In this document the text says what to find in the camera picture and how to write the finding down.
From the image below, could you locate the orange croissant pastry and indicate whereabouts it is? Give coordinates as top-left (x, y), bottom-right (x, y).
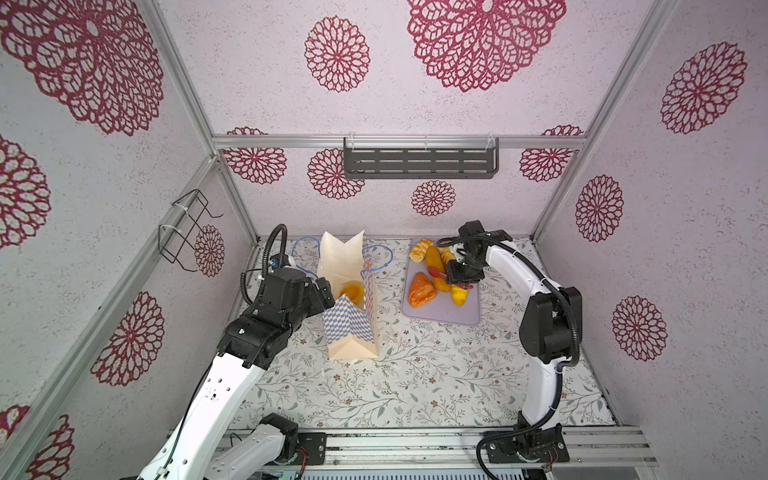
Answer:
top-left (407, 272), bottom-right (438, 309)

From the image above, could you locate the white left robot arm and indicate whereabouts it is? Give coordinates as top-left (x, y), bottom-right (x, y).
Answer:
top-left (138, 224), bottom-right (335, 480)

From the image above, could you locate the striped bread roll left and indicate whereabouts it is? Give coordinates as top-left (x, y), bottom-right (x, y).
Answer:
top-left (409, 239), bottom-right (434, 263)

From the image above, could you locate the grey wall shelf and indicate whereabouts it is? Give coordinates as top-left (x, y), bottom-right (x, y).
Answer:
top-left (342, 138), bottom-right (499, 180)

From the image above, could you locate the lilac plastic tray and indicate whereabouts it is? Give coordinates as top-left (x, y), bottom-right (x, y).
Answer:
top-left (401, 259), bottom-right (481, 326)

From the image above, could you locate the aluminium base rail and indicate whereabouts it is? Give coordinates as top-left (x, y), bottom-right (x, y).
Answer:
top-left (152, 425), bottom-right (658, 480)

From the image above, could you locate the black wire wall rack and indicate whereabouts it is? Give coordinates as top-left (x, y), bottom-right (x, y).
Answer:
top-left (156, 189), bottom-right (223, 273)

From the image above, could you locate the twisted bread lower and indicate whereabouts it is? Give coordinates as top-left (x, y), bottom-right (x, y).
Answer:
top-left (438, 247), bottom-right (457, 265)

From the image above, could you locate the yellow corn bread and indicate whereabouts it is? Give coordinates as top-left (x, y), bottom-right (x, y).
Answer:
top-left (451, 285), bottom-right (469, 307)

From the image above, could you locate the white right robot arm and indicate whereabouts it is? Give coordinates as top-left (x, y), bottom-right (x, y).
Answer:
top-left (436, 220), bottom-right (583, 479)

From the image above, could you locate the checkered paper bakery bag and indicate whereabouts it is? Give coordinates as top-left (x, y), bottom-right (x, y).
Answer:
top-left (291, 231), bottom-right (394, 360)

